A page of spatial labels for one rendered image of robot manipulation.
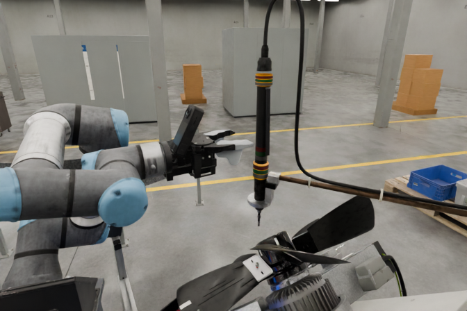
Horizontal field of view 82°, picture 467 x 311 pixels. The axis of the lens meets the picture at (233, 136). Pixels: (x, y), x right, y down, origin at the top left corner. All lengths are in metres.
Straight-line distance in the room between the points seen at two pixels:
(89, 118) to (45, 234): 0.44
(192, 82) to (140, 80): 2.52
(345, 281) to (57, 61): 6.75
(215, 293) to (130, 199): 0.52
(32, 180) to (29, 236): 0.62
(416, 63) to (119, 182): 8.89
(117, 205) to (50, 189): 0.09
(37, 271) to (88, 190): 0.62
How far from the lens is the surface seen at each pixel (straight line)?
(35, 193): 0.47
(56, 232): 1.09
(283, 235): 0.97
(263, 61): 0.66
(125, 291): 1.41
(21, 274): 1.06
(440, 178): 4.53
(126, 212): 0.47
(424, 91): 8.93
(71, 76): 7.05
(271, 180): 0.74
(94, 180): 0.48
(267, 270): 0.95
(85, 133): 0.82
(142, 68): 6.75
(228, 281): 0.92
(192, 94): 8.95
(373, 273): 1.10
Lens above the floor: 1.87
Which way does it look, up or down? 19 degrees down
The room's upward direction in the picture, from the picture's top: straight up
